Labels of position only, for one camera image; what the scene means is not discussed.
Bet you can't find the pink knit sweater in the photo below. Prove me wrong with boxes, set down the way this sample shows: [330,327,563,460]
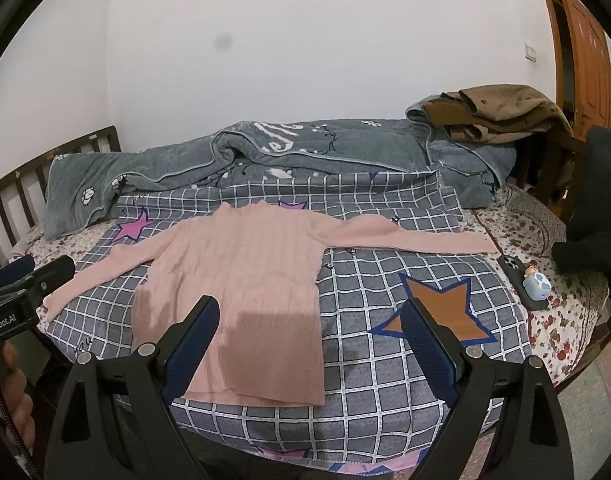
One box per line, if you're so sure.
[44,202,494,408]

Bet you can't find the brown folded clothes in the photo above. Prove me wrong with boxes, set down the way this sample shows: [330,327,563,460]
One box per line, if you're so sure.
[423,84,573,145]

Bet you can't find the person's left hand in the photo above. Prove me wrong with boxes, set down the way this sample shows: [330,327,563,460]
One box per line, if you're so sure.
[0,341,36,451]

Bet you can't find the dark wooden headboard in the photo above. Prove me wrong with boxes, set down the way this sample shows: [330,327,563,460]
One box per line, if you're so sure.
[0,126,121,267]

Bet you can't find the floral bed sheet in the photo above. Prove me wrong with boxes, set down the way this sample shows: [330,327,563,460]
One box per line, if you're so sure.
[6,185,609,385]

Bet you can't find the grey-green fleece blanket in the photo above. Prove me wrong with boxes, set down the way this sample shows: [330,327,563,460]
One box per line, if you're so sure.
[44,106,516,240]

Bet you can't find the small blue figurine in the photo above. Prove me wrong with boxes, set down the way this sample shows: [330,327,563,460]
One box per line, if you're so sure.
[522,266,552,301]

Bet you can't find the black garment on chair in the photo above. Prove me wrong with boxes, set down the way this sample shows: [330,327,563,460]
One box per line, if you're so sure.
[552,126,611,298]

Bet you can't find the dark wooden chair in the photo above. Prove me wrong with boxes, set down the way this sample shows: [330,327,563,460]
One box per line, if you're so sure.
[511,130,590,223]

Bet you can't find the brown wooden door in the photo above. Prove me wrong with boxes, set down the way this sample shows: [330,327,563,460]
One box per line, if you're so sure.
[545,0,611,141]

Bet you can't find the white wall switch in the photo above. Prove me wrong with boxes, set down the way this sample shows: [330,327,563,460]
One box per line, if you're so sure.
[525,44,537,63]

